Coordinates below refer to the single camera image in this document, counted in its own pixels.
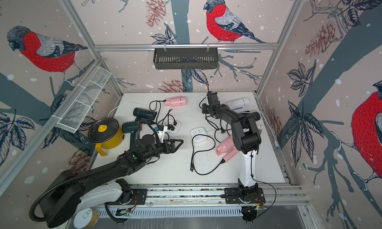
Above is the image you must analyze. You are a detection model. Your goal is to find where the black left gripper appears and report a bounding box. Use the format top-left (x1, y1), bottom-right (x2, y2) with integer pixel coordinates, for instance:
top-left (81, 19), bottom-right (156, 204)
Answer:
top-left (144, 139), bottom-right (184, 162)

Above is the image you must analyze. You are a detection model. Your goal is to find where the black cord of small dryer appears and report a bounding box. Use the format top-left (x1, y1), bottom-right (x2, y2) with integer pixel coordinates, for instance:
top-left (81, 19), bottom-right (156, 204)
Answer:
top-left (156, 109), bottom-right (177, 131)

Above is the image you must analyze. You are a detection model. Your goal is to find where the black cord of white dryer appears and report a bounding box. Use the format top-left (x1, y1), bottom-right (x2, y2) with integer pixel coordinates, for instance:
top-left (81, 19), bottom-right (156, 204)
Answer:
top-left (198, 97), bottom-right (230, 134)

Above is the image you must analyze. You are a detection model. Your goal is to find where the black cord of pink dryer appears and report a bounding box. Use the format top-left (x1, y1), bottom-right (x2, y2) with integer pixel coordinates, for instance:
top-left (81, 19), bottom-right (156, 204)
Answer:
top-left (149, 100), bottom-right (168, 122)

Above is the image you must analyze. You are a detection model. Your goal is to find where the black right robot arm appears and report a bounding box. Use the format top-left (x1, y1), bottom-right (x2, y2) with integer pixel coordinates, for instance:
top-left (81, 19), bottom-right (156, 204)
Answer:
top-left (202, 91), bottom-right (262, 203)

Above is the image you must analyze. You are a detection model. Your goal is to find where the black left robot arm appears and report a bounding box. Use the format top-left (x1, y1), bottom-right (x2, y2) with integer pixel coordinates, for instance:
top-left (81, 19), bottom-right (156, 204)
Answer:
top-left (29, 134), bottom-right (184, 228)

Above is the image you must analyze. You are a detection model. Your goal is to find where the white power strip left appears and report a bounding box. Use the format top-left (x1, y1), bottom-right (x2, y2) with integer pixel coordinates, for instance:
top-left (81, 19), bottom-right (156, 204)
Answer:
top-left (167, 120), bottom-right (181, 135)

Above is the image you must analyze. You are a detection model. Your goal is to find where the white power strip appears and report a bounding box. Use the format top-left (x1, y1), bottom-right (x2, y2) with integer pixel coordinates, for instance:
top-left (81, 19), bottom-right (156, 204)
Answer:
top-left (190, 126), bottom-right (208, 143)
top-left (167, 120), bottom-right (181, 135)

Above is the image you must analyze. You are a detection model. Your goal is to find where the white power strip right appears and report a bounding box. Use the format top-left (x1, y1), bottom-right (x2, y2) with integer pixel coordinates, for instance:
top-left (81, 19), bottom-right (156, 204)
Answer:
top-left (190, 126), bottom-right (208, 143)

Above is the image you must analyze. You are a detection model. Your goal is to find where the dark green small hair dryer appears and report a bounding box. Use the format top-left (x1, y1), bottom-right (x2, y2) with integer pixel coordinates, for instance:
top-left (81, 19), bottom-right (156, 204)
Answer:
top-left (133, 108), bottom-right (157, 121)

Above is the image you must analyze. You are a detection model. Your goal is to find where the pink folding hair dryer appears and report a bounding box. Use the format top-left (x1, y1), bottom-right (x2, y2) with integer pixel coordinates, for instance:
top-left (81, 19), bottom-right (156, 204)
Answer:
top-left (165, 96), bottom-right (187, 107)

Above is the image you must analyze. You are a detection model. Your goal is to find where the green copper long hair dryer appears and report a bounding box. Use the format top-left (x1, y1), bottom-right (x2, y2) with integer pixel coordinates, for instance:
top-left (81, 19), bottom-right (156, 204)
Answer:
top-left (121, 121), bottom-right (142, 148)

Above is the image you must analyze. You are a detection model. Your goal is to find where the white folding hair dryer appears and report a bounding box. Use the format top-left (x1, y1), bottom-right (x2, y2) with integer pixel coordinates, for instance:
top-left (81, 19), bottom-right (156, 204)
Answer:
top-left (226, 98), bottom-right (250, 110)

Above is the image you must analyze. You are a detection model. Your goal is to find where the yellow pot with glass lid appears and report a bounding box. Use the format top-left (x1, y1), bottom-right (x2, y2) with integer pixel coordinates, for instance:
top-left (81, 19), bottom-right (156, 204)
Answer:
top-left (88, 117), bottom-right (124, 157)

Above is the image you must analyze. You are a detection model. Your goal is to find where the dark green folding hair dryer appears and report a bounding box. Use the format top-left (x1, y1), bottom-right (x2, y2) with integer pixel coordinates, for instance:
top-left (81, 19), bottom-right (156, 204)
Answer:
top-left (252, 112), bottom-right (261, 121)

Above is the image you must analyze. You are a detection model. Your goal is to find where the white lidded tin can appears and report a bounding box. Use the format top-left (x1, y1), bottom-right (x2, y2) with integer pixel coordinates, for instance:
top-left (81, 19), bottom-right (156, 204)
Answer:
top-left (73, 208), bottom-right (99, 229)

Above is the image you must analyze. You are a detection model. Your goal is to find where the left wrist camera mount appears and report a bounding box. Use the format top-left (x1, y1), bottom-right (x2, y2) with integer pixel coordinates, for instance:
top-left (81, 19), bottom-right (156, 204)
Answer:
top-left (155, 125), bottom-right (168, 143)

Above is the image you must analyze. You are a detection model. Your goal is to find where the black cord of near dryer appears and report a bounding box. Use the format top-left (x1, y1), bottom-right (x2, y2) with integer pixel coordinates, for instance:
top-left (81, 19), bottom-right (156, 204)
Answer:
top-left (189, 134), bottom-right (226, 176)

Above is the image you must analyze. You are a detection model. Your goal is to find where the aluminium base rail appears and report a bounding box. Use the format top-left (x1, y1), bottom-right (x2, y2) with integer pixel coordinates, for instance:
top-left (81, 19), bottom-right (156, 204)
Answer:
top-left (95, 183), bottom-right (308, 219)

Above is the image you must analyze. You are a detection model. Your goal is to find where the black hanging wall basket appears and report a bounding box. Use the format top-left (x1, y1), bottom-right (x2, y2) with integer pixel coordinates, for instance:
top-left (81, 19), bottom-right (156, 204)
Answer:
top-left (153, 47), bottom-right (218, 70)

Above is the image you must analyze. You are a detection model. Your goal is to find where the white wire basket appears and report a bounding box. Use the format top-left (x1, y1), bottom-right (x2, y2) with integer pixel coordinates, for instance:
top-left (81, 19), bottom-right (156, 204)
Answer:
top-left (55, 66), bottom-right (111, 133)

